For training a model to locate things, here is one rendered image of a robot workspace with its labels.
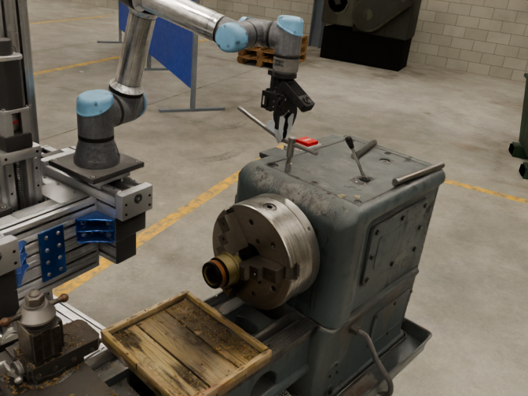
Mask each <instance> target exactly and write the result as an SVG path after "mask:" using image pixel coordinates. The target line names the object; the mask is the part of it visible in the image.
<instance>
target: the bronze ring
mask: <svg viewBox="0 0 528 396"><path fill-rule="evenodd" d="M241 262H242V261H241V259H240V258H239V256H237V255H235V254H230V253H229V252H226V251H223V252H220V253H219V254H218V255H217V256H215V257H214V258H212V259H211V260H210V261H209V262H206V263H204V264H203V268H202V274H203V278H204V280H205V282H206V283H207V285H208V286H209V287H211V288H213V289H217V288H220V287H225V286H227V285H229V284H235V283H237V282H238V280H239V279H240V267H239V263H241Z"/></svg>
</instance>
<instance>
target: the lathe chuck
mask: <svg viewBox="0 0 528 396"><path fill-rule="evenodd" d="M265 204H272V205H273V206H274V207H275V208H276V209H274V210H268V209H266V208H264V205H265ZM231 207H233V209H234V211H235V213H236V216H237V218H238V220H239V223H240V226H241V228H242V230H243V232H244V235H245V237H246V240H247V242H248V243H250V244H249V245H248V246H249V247H246V248H244V249H242V250H240V251H237V252H235V253H233V254H235V255H237V256H239V258H240V259H241V261H242V260H243V258H244V257H246V258H252V257H254V256H256V255H260V256H262V257H263V258H266V259H269V260H272V261H274V262H277V263H280V264H282V265H284V266H287V267H290V268H292V267H294V264H297V277H295V280H293V279H291V280H288V279H286V278H285V279H284V280H282V281H280V282H279V283H277V284H274V283H271V282H269V281H267V280H264V279H262V280H260V281H256V280H252V279H251V278H249V279H247V280H244V282H243V284H242V285H241V287H240V290H239V291H238V292H237V294H236V296H237V297H238V298H239V299H241V300H242V301H244V302H245V303H247V304H248V305H249V306H252V307H254V308H257V309H260V310H271V309H274V308H277V307H278V306H280V305H282V304H283V303H285V302H287V301H288V300H290V299H291V298H294V297H295V296H297V295H298V294H300V293H301V292H302V291H303V290H304V289H305V288H306V286H307V285H308V283H309V281H310V277H311V273H312V269H313V257H312V251H311V247H310V242H309V240H308V237H307V235H306V232H305V230H304V228H303V226H302V225H301V223H300V221H299V220H298V219H297V218H296V216H295V215H294V214H293V213H292V212H291V211H290V210H289V209H288V208H287V207H286V206H285V205H283V204H282V203H281V202H279V201H277V200H275V199H273V198H270V197H267V196H255V197H252V198H250V199H247V200H243V201H241V202H239V203H235V204H233V205H232V206H231ZM231 207H228V208H225V209H224V210H223V211H222V212H221V213H220V214H219V216H218V217H217V219H218V218H221V217H222V216H224V215H227V213H226V210H228V209H230V208H231ZM217 219H216V221H215V224H214V229H213V236H212V244H213V251H214V256H217V255H218V251H217V249H216V248H218V247H220V246H221V244H220V241H219V239H218V235H221V234H222V231H221V229H220V226H219V224H218V221H217ZM293 296H294V297H293Z"/></svg>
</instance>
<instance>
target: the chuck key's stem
mask: <svg viewBox="0 0 528 396"><path fill-rule="evenodd" d="M293 143H295V137H294V136H289V137H288V147H287V153H286V156H287V163H286V164H285V170H284V172H286V173H291V168H292V164H291V162H292V157H293V155H294V148H295V147H293V146H292V144H293Z"/></svg>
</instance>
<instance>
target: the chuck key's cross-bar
mask: <svg viewBox="0 0 528 396"><path fill-rule="evenodd" d="M237 109H239V110H240V111H241V112H243V113H244V114H245V115H246V116H247V117H249V118H250V119H251V120H253V121H254V122H255V123H257V124H258V125H259V126H260V127H261V128H263V129H264V130H266V131H267V132H268V133H270V134H271V135H272V136H274V137H275V133H273V132H272V131H271V130H269V129H268V128H267V127H266V125H264V124H263V123H261V122H260V121H259V120H257V119H256V118H255V117H254V116H253V115H251V114H250V113H249V112H247V111H246V110H244V109H243V108H241V107H240V106H238V107H237ZM275 138H276V137H275ZM292 146H293V147H296V148H297V149H301V150H303V151H305V152H308V153H311V154H313V155H315V156H317V155H318V152H317V151H314V150H313V149H310V148H307V147H304V146H302V145H299V144H296V143H293V144H292Z"/></svg>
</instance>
